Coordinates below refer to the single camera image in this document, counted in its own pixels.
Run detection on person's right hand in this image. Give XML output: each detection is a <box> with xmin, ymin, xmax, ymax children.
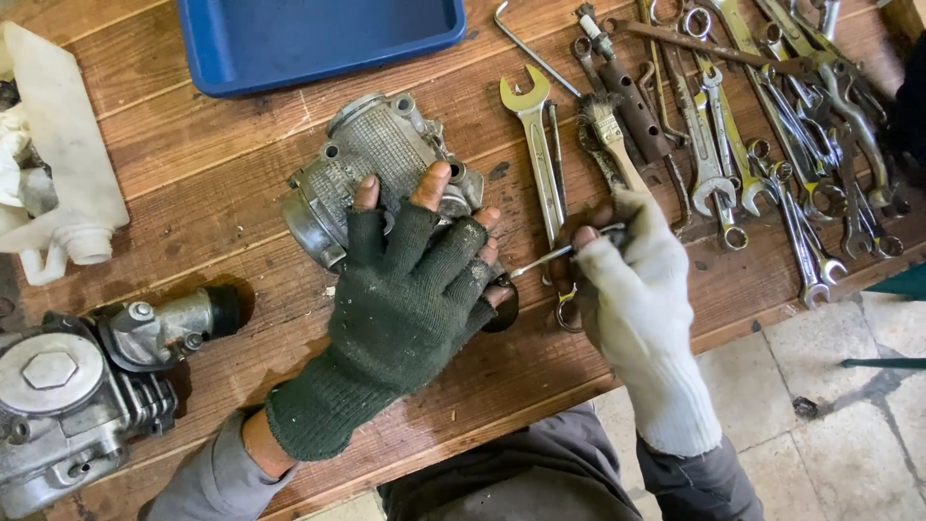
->
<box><xmin>547</xmin><ymin>188</ymin><xmax>724</xmax><ymax>458</ymax></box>

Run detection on person's left hand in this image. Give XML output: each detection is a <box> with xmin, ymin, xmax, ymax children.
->
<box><xmin>264</xmin><ymin>161</ymin><xmax>515</xmax><ymax>462</ymax></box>

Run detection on small thin metal screwdriver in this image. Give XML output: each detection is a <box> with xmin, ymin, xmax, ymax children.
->
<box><xmin>505</xmin><ymin>223</ymin><xmax>627</xmax><ymax>282</ymax></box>

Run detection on grey metal carburetor cover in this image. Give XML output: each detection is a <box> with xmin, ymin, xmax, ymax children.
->
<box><xmin>281</xmin><ymin>90</ymin><xmax>487</xmax><ymax>274</ymax></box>

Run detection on thin dark metal rod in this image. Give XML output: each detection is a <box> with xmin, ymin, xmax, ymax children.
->
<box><xmin>545</xmin><ymin>101</ymin><xmax>570</xmax><ymax>221</ymax></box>

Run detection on yellowish combination spanner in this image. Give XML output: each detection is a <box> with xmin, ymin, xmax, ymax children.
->
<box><xmin>498</xmin><ymin>64</ymin><xmax>584</xmax><ymax>334</ymax></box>

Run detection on black round rubber part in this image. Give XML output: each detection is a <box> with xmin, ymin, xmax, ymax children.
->
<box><xmin>480</xmin><ymin>278</ymin><xmax>521</xmax><ymax>334</ymax></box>

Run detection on rusty tube socket spanner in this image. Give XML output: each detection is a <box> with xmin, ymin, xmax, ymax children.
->
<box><xmin>596</xmin><ymin>52</ymin><xmax>675</xmax><ymax>165</ymax></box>

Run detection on bent steel hex key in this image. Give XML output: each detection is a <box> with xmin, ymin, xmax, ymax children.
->
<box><xmin>493</xmin><ymin>0</ymin><xmax>584</xmax><ymax>100</ymax></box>

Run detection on white spark plug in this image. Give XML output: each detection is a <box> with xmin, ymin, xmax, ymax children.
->
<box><xmin>576</xmin><ymin>3</ymin><xmax>617</xmax><ymax>60</ymax></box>

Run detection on pile of steel wrenches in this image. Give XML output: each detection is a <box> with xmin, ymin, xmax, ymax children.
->
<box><xmin>637</xmin><ymin>0</ymin><xmax>911</xmax><ymax>312</ymax></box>

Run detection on long rusty metal bar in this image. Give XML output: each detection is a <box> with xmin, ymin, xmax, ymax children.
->
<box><xmin>602</xmin><ymin>17</ymin><xmax>815</xmax><ymax>76</ymax></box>

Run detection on person's grey trousers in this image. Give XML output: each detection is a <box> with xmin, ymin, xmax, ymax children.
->
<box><xmin>376</xmin><ymin>401</ymin><xmax>646</xmax><ymax>521</ymax></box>

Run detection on blue plastic tray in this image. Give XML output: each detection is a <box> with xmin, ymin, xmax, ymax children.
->
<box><xmin>176</xmin><ymin>0</ymin><xmax>468</xmax><ymax>99</ymax></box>

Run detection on black cloth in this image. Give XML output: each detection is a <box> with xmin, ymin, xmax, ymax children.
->
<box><xmin>890</xmin><ymin>32</ymin><xmax>926</xmax><ymax>169</ymax></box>

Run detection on white plastic container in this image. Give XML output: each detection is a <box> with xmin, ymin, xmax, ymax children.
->
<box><xmin>0</xmin><ymin>20</ymin><xmax>132</xmax><ymax>288</ymax></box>

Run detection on grey metal carburetor body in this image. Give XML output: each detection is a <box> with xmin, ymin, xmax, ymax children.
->
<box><xmin>0</xmin><ymin>284</ymin><xmax>244</xmax><ymax>519</ymax></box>

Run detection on white crumpled cloth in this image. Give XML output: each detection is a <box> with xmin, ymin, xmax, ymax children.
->
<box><xmin>0</xmin><ymin>101</ymin><xmax>46</xmax><ymax>212</ymax></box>

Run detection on wooden handled paint brush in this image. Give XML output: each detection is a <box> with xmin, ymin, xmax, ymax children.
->
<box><xmin>578</xmin><ymin>93</ymin><xmax>652</xmax><ymax>196</ymax></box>

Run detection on green metal frame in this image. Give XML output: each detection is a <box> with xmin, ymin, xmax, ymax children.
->
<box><xmin>839</xmin><ymin>262</ymin><xmax>926</xmax><ymax>370</ymax></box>

